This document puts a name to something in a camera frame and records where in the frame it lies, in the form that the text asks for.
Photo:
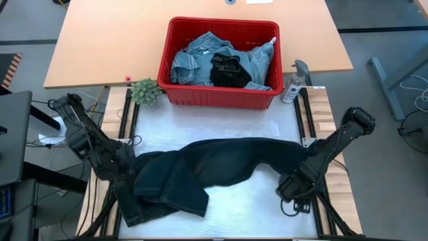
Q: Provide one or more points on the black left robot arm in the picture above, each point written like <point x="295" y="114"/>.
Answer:
<point x="83" y="127"/>

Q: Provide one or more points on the white round floor plate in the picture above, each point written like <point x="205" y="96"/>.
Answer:
<point x="47" y="138"/>

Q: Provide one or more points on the gray desk grommet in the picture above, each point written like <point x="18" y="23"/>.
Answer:
<point x="230" y="1"/>

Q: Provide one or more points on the clear spray bottle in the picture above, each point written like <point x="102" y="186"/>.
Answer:
<point x="293" y="87"/>

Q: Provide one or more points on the black orange striped mat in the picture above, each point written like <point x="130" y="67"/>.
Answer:
<point x="10" y="67"/>

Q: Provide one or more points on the potted green artificial plant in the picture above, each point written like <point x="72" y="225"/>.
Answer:
<point x="146" y="92"/>

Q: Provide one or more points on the dark denim jeans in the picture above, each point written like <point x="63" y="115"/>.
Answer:
<point x="200" y="167"/>

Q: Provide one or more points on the silver metal bracket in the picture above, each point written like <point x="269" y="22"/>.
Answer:
<point x="308" y="142"/>

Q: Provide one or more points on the small pink object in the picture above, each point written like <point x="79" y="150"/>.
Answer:
<point x="128" y="79"/>

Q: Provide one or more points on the plain light blue garment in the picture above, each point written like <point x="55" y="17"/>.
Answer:
<point x="261" y="60"/>

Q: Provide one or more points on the gray equipment case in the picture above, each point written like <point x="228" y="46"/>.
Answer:
<point x="20" y="214"/>

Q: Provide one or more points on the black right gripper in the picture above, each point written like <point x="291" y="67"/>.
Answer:
<point x="297" y="182"/>

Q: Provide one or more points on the black desk beam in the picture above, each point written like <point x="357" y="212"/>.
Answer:
<point x="53" y="177"/>

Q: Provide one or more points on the red plastic laundry bin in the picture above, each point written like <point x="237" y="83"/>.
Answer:
<point x="220" y="97"/>

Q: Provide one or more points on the black aluminium table frame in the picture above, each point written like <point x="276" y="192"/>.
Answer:
<point x="321" y="227"/>

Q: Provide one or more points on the black printed garment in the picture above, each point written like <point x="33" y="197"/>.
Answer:
<point x="229" y="72"/>

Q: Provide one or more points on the striped light blue shirt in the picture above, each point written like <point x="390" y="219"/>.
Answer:
<point x="187" y="67"/>

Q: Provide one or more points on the gray metal table leg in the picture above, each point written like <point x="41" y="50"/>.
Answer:
<point x="384" y="83"/>

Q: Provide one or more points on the white paper sheet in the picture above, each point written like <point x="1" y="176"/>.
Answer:
<point x="259" y="1"/>

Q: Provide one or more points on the light wooden desk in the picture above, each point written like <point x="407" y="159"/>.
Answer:
<point x="110" y="43"/>

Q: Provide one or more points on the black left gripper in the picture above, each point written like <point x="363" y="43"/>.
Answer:
<point x="115" y="164"/>

